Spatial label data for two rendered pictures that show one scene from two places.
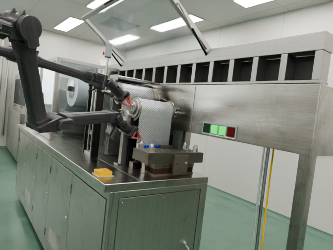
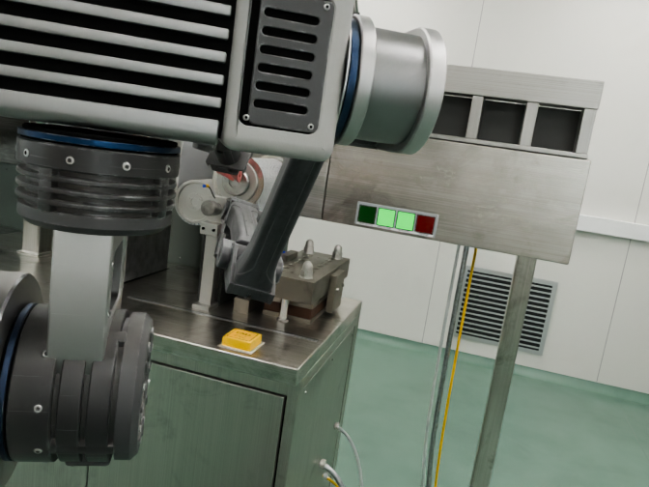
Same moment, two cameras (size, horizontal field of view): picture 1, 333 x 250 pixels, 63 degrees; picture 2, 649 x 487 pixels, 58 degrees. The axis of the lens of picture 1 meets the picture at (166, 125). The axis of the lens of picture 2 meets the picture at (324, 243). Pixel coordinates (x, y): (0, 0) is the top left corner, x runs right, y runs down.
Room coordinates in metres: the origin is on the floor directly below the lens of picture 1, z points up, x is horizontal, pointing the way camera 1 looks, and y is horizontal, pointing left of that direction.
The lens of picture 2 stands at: (0.25, 0.97, 1.39)
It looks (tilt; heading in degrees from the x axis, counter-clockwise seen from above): 10 degrees down; 321
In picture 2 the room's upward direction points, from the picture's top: 8 degrees clockwise
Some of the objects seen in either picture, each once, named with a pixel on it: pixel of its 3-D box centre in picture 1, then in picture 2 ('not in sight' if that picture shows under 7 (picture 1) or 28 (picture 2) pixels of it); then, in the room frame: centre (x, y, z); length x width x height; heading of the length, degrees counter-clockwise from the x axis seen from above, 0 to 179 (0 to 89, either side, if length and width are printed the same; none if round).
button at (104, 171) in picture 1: (103, 172); (241, 339); (1.35, 0.29, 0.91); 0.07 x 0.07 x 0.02; 37
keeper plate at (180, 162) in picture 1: (180, 164); (336, 290); (1.51, -0.10, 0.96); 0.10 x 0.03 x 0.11; 127
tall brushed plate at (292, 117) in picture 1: (141, 104); (126, 139); (2.41, 0.24, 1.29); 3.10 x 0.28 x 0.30; 37
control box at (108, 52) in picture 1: (107, 50); not in sight; (2.08, 0.51, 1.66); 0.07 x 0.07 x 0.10; 14
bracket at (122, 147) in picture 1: (122, 140); (211, 253); (1.63, 0.26, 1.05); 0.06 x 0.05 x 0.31; 127
